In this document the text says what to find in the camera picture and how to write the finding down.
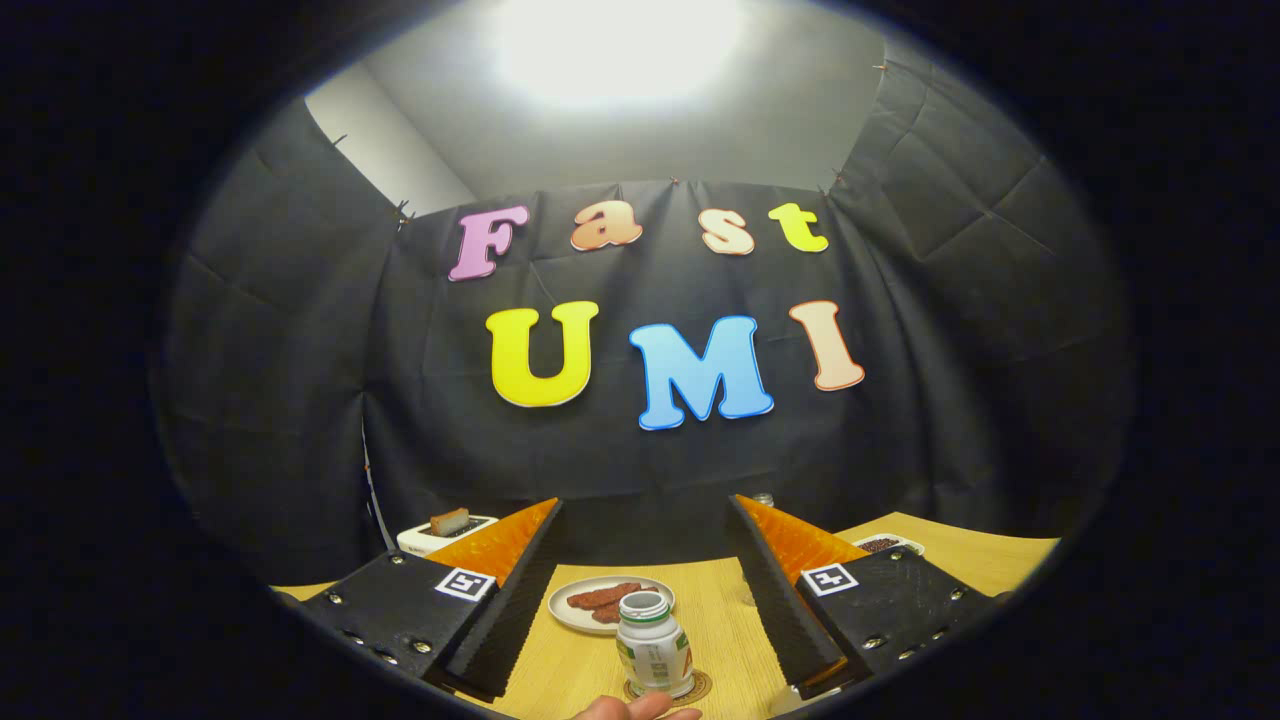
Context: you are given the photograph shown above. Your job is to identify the thin white cable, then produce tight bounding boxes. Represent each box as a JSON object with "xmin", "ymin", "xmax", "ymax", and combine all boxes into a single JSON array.
[{"xmin": 360, "ymin": 420, "xmax": 387, "ymax": 551}]

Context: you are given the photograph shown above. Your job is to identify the white juice bottle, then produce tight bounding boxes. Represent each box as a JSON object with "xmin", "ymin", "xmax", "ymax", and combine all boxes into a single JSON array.
[{"xmin": 615, "ymin": 590, "xmax": 696, "ymax": 699}]

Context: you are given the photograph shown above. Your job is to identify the round cork coaster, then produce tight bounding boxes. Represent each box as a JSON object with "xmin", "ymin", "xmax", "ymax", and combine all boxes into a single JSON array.
[{"xmin": 622, "ymin": 668, "xmax": 713, "ymax": 709}]

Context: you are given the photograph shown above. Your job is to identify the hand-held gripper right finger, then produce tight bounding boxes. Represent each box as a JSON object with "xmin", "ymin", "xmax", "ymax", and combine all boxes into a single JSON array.
[{"xmin": 724, "ymin": 493, "xmax": 1001, "ymax": 701}]

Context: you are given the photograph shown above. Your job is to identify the white toaster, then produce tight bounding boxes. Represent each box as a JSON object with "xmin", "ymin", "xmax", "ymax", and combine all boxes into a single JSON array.
[{"xmin": 396, "ymin": 514, "xmax": 499, "ymax": 558}]

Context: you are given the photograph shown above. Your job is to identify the red meat strips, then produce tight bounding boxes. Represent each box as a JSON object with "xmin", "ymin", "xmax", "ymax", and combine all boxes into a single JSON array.
[{"xmin": 566, "ymin": 582, "xmax": 656, "ymax": 626}]

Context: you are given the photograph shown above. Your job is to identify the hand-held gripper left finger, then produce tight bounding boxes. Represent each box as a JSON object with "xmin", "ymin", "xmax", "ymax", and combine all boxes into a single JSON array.
[{"xmin": 298, "ymin": 497, "xmax": 567, "ymax": 701}]

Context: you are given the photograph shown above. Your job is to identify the ceiling light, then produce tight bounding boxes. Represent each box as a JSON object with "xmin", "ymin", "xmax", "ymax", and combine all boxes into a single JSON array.
[{"xmin": 495, "ymin": 0, "xmax": 746, "ymax": 106}]

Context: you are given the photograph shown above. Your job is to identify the black backdrop cloth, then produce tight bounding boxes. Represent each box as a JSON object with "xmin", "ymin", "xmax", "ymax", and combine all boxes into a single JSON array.
[{"xmin": 150, "ymin": 40, "xmax": 1136, "ymax": 591}]

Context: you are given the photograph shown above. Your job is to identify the wooden table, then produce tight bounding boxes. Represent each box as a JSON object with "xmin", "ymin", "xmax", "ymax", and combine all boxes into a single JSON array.
[{"xmin": 270, "ymin": 512, "xmax": 1061, "ymax": 720}]

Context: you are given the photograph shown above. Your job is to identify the round white plate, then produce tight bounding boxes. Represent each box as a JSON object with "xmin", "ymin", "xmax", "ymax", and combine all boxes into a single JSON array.
[{"xmin": 547, "ymin": 575, "xmax": 676, "ymax": 636}]

